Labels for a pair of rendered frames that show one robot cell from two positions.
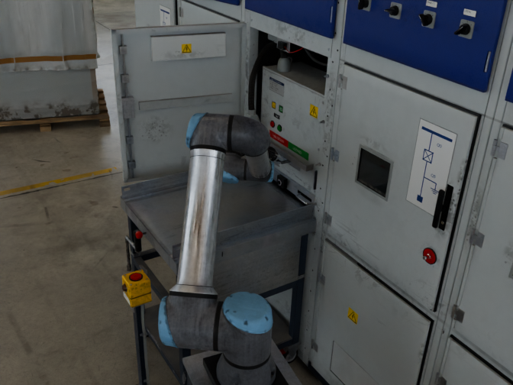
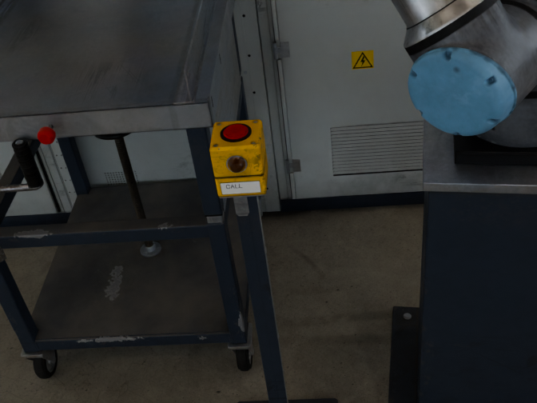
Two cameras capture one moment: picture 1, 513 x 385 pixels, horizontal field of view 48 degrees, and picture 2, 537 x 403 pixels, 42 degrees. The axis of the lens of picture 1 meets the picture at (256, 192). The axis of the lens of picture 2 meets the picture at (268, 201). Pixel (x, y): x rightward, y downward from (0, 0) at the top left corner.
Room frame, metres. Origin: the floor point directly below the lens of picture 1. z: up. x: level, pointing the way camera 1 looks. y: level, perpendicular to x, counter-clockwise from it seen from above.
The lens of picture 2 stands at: (1.04, 1.12, 1.52)
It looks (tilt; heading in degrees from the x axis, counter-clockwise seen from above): 39 degrees down; 310
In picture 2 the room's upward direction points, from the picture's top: 8 degrees counter-clockwise
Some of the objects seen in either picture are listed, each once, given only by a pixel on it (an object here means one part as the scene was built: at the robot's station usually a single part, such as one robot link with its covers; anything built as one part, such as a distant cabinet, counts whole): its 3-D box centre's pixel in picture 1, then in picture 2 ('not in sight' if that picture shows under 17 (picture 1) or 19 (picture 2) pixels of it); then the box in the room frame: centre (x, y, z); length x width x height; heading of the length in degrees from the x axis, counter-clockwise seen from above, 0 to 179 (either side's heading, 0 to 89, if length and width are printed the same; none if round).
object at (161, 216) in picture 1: (215, 213); (91, 42); (2.28, 0.18, 0.82); 0.68 x 0.62 x 0.06; 123
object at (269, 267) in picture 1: (215, 277); (127, 169); (2.28, 0.18, 0.46); 0.64 x 0.58 x 0.66; 123
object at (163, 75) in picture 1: (183, 102); not in sight; (2.65, 0.37, 1.21); 0.63 x 0.07 x 0.74; 112
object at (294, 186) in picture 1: (288, 179); not in sight; (2.49, -0.15, 0.89); 0.54 x 0.05 x 0.06; 33
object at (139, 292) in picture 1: (137, 288); (240, 158); (1.67, 0.42, 0.85); 0.08 x 0.08 x 0.10; 33
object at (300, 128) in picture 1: (288, 131); not in sight; (2.49, -0.14, 1.15); 0.48 x 0.01 x 0.48; 33
